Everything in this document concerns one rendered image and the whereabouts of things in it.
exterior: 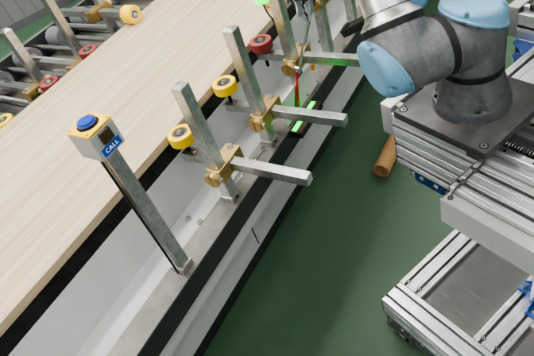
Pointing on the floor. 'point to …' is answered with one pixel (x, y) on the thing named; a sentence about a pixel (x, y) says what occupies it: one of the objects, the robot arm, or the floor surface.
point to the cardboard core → (386, 158)
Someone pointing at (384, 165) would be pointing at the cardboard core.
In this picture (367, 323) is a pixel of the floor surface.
